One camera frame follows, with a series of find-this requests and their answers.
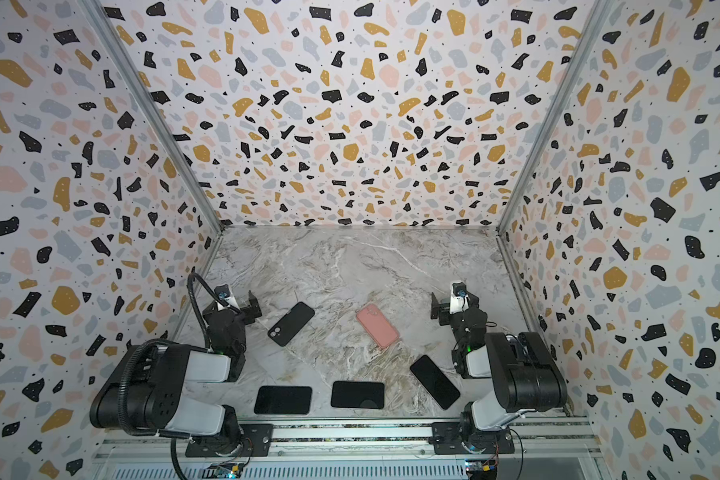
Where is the black phone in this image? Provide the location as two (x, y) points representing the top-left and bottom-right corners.
(254, 385), (313, 415)
(409, 355), (461, 410)
(330, 381), (385, 410)

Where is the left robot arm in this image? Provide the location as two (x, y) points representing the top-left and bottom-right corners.
(89, 285), (262, 457)

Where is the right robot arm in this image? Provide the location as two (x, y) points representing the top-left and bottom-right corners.
(430, 282), (568, 454)

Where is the black phone case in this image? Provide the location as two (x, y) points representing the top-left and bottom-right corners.
(268, 302), (315, 347)

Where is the right circuit board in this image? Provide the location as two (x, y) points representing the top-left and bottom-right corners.
(465, 459), (498, 480)

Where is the circuit board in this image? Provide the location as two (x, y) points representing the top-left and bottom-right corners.
(465, 459), (498, 480)
(202, 462), (245, 479)

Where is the left circuit board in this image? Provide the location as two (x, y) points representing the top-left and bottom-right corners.
(202, 462), (245, 479)

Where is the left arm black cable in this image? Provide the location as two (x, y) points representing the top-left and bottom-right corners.
(187, 271), (220, 352)

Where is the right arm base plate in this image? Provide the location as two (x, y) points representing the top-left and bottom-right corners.
(428, 422), (515, 455)

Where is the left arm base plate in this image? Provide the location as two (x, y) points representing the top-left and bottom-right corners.
(185, 423), (274, 460)

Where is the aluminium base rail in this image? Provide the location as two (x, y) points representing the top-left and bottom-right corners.
(90, 415), (610, 479)

